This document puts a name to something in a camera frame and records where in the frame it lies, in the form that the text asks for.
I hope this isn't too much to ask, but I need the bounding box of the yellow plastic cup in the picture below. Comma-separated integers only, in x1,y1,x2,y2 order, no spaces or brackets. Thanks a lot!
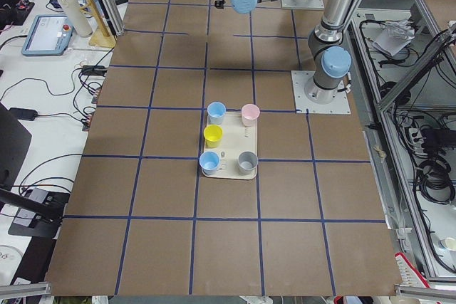
203,125,223,148

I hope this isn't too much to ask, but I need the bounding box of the light blue cup near pink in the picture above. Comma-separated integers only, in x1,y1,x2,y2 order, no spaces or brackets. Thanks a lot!
207,101,226,125

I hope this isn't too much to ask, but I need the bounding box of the pink plastic cup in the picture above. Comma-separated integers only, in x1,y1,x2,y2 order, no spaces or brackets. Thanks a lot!
241,104,261,127

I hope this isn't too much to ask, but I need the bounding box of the grey plastic cup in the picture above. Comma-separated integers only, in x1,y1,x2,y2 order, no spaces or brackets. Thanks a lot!
237,151,259,174

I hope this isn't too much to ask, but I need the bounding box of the light blue cup near grey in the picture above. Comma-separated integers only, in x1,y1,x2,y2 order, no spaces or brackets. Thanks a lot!
199,151,220,175

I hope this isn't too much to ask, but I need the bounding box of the beige plastic tray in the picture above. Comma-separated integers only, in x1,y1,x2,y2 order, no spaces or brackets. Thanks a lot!
199,112,258,180

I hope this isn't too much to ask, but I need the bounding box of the wooden stand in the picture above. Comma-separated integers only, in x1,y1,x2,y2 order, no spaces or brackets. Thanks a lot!
81,0,116,48

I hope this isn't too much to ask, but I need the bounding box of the black power adapter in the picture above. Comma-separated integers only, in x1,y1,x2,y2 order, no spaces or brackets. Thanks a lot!
9,108,38,121

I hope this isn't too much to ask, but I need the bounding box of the blue teach pendant tablet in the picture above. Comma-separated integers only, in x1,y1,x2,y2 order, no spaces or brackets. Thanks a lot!
21,15,73,56

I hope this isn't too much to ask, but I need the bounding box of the beige water bottle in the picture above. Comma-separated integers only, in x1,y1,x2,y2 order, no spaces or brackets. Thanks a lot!
57,0,93,38

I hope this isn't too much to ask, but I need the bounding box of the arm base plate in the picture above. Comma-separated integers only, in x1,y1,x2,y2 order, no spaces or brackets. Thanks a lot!
291,70,351,115
281,0,324,11

